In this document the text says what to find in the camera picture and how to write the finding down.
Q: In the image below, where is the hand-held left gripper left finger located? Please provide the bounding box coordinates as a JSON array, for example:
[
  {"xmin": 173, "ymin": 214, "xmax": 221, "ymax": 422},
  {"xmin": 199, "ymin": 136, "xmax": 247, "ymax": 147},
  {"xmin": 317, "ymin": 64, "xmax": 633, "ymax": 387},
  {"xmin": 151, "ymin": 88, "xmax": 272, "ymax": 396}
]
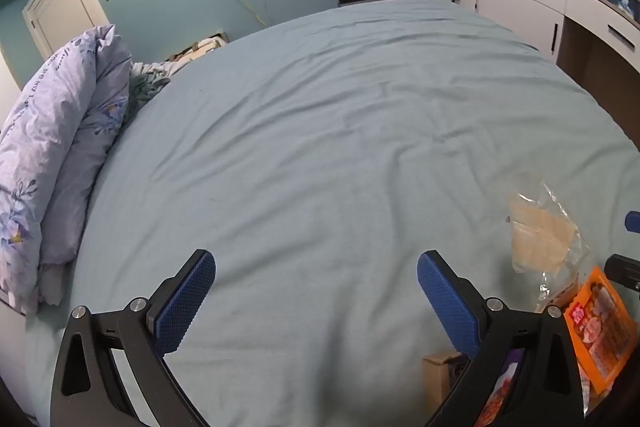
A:
[{"xmin": 50, "ymin": 248, "xmax": 217, "ymax": 427}]

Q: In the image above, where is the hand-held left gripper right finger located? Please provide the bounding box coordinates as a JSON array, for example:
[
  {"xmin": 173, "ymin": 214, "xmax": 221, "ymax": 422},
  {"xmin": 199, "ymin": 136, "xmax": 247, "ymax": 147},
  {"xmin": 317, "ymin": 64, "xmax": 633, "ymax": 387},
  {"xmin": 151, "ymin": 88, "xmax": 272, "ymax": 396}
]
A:
[{"xmin": 417, "ymin": 250, "xmax": 591, "ymax": 427}]

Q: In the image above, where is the orange snack packet red label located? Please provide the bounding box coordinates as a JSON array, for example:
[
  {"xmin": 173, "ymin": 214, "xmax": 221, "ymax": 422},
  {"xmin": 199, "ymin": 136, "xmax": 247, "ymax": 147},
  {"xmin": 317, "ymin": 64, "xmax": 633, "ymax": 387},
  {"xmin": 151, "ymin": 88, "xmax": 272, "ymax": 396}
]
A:
[{"xmin": 563, "ymin": 265, "xmax": 637, "ymax": 396}]

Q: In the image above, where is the clear bag of beige snacks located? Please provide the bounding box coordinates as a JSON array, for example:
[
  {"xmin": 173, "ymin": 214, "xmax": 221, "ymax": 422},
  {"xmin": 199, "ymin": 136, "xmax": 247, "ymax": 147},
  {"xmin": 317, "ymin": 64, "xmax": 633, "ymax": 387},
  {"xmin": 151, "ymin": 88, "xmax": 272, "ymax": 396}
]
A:
[{"xmin": 507, "ymin": 180, "xmax": 592, "ymax": 277}]

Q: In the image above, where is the clear packet of brown snack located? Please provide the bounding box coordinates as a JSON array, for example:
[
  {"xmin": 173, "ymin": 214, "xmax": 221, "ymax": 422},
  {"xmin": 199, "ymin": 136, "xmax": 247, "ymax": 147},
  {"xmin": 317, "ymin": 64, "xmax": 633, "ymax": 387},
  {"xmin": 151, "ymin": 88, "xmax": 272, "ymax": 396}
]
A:
[{"xmin": 536, "ymin": 272, "xmax": 582, "ymax": 314}]

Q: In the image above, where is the cardboard box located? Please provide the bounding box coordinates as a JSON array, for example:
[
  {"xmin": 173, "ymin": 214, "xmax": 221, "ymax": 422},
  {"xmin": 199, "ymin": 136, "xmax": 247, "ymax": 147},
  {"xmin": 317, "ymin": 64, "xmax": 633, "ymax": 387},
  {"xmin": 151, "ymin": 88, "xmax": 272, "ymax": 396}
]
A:
[{"xmin": 422, "ymin": 349, "xmax": 465, "ymax": 414}]

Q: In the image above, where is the purple snack packet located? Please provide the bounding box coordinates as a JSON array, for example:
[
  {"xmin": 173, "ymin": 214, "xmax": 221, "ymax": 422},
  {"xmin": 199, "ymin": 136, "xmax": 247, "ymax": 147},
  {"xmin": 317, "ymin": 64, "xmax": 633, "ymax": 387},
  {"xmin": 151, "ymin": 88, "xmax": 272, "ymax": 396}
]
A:
[{"xmin": 472, "ymin": 347, "xmax": 527, "ymax": 427}]

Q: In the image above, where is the purple floral quilt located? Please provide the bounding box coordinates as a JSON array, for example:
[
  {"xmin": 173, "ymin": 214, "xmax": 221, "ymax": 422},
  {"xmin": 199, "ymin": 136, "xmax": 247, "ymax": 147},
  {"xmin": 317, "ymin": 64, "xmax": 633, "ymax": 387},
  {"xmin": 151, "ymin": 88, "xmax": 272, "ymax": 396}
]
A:
[{"xmin": 0, "ymin": 24, "xmax": 133, "ymax": 314}]

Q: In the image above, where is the bed with light blue sheet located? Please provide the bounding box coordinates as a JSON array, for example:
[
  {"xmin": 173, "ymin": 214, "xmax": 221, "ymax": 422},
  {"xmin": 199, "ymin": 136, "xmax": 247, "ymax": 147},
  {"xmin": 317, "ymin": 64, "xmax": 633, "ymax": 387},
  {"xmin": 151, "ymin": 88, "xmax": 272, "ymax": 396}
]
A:
[{"xmin": 25, "ymin": 0, "xmax": 640, "ymax": 427}]

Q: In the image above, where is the green knitted cloth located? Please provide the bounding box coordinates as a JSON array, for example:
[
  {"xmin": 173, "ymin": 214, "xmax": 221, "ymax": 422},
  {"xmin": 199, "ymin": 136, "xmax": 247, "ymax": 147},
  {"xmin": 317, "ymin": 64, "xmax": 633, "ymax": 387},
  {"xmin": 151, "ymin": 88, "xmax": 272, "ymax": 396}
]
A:
[{"xmin": 122, "ymin": 61, "xmax": 190, "ymax": 126}]

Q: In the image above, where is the white door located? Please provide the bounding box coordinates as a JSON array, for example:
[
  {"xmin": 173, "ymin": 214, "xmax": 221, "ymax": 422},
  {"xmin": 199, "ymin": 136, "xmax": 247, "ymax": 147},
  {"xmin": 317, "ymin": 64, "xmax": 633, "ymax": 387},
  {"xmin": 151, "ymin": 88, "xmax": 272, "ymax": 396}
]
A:
[{"xmin": 22, "ymin": 0, "xmax": 111, "ymax": 58}]

